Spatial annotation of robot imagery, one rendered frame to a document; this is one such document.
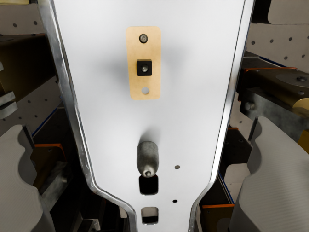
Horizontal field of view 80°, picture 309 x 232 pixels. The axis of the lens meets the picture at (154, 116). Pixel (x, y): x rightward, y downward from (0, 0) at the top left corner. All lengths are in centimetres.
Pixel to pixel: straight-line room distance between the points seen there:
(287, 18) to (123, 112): 23
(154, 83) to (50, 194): 22
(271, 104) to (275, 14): 10
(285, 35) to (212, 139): 42
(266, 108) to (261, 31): 37
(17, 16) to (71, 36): 37
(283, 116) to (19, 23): 58
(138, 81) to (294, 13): 20
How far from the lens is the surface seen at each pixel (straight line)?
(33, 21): 58
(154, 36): 22
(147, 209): 41
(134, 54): 22
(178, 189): 35
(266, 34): 61
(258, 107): 27
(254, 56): 46
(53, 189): 33
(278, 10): 28
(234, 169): 36
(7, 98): 22
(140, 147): 27
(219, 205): 55
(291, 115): 24
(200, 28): 23
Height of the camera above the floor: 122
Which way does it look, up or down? 61 degrees down
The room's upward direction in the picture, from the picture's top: 174 degrees clockwise
